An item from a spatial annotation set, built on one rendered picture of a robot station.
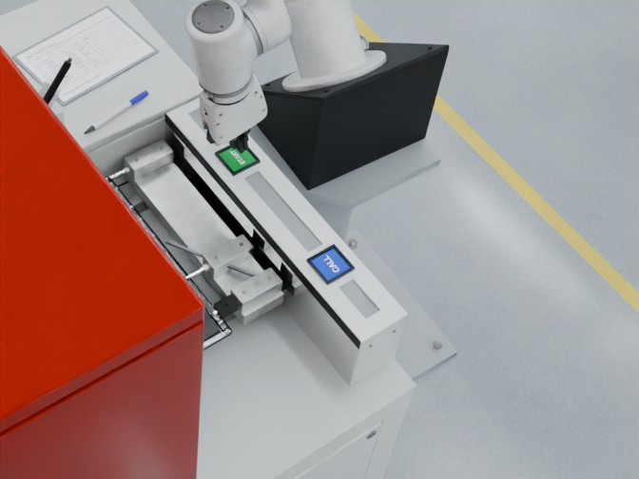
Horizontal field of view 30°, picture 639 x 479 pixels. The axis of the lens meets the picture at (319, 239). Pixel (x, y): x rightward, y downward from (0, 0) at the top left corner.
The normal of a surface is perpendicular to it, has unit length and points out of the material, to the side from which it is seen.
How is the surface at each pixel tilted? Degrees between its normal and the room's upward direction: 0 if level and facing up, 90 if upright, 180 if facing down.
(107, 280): 0
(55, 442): 90
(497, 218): 0
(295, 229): 0
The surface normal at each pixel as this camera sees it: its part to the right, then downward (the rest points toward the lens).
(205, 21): -0.07, -0.46
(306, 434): 0.11, -0.58
